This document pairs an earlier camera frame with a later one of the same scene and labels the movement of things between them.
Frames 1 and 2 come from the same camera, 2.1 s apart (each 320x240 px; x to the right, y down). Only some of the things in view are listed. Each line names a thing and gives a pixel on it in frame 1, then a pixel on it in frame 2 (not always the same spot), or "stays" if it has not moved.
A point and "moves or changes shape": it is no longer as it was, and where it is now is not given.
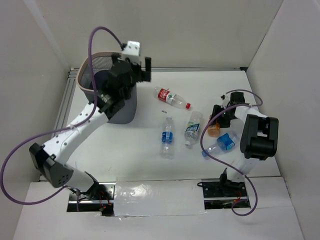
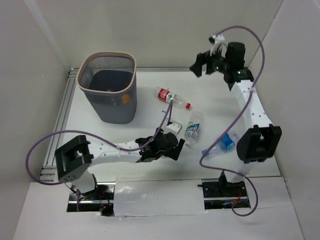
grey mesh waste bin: x=100 y=61 stays
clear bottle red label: x=169 y=97 stays
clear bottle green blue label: x=192 y=131 stays
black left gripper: x=146 y=69 to x=173 y=147
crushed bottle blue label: x=224 y=144 stays
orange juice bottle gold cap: x=213 y=130 moves or changes shape
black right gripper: x=223 y=124 to x=201 y=59
